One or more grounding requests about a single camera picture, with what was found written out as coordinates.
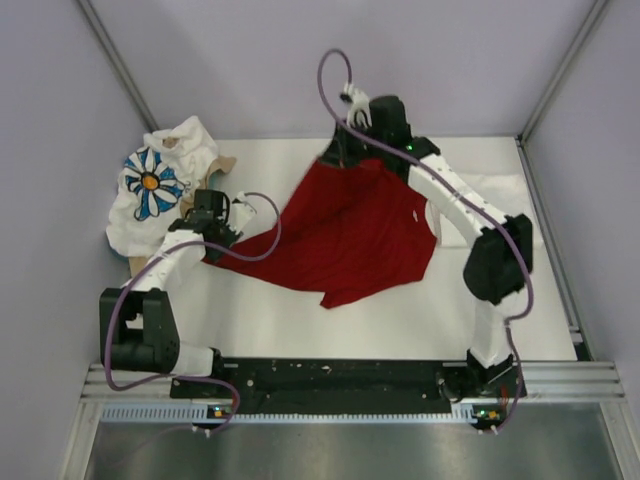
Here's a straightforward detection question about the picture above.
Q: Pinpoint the red t shirt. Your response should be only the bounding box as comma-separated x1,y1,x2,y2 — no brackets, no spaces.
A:
216,158,437,309

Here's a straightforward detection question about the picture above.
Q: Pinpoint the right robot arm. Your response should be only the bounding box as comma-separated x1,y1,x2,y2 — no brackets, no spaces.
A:
324,83,533,402

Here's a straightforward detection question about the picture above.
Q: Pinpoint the left aluminium frame post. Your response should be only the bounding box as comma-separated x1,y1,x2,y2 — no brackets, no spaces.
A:
74,0,159,132

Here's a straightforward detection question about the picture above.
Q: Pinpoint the tan t shirt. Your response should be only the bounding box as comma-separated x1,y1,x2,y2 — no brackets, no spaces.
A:
128,151,237,275

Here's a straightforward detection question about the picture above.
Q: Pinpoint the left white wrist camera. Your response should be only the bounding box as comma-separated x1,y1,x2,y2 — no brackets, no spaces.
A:
228,192,257,235

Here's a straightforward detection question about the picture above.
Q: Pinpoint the aluminium frame post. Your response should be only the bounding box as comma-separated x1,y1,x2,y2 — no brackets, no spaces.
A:
517,0,612,146
74,0,159,132

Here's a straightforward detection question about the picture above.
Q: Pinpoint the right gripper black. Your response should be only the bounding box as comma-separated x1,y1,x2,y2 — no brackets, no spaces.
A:
318,119,387,171

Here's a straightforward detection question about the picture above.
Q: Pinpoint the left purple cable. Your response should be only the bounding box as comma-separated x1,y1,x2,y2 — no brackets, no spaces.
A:
102,191,284,431

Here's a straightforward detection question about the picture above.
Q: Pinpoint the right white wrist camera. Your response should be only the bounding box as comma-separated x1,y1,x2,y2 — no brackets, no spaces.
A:
339,82,372,130

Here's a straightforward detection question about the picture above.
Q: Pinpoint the purple cable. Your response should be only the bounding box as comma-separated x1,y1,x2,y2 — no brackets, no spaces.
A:
318,48,539,435
102,191,284,431

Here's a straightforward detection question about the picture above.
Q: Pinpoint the white crumpled t shirt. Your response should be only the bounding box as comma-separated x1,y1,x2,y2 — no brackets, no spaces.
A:
143,116,219,187

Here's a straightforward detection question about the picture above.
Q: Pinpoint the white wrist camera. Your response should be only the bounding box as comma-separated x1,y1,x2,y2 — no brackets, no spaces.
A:
339,82,372,130
228,192,257,235

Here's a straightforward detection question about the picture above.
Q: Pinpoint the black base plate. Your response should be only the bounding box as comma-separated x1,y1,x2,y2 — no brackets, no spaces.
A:
170,357,526,415

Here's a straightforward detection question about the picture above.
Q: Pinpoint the grey slotted cable duct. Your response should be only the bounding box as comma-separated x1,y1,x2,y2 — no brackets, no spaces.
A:
100,401,489,426

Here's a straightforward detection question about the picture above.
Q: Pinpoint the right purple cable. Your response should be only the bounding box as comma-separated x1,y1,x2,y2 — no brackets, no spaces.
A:
318,48,539,435

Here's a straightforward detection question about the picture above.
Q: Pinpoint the folded white t shirt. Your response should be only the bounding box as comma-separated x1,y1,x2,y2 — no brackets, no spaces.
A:
425,173,544,248

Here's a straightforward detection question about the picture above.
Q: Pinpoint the right aluminium frame post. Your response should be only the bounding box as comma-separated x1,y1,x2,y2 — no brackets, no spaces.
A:
517,0,612,146

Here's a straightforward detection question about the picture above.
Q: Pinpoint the teal plastic bin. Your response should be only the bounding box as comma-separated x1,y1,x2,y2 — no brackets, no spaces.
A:
106,161,224,266

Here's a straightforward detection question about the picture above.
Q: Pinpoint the white flower print t shirt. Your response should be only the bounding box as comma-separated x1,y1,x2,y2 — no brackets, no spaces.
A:
106,146,193,257

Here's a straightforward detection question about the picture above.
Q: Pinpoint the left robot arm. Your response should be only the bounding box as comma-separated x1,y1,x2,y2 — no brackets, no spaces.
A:
99,189,255,397

